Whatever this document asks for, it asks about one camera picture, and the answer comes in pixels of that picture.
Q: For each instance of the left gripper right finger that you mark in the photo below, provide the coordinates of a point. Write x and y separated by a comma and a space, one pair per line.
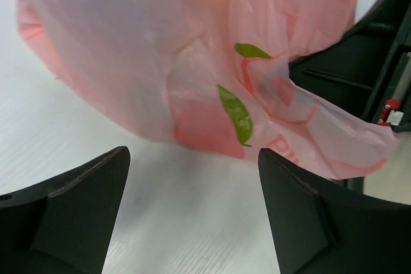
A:
319, 226

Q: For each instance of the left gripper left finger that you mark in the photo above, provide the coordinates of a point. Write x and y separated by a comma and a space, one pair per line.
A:
64, 224

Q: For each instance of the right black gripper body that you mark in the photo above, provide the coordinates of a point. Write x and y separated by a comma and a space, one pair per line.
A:
367, 73

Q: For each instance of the pink plastic bag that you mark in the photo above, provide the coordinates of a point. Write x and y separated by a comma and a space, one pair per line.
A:
213, 77

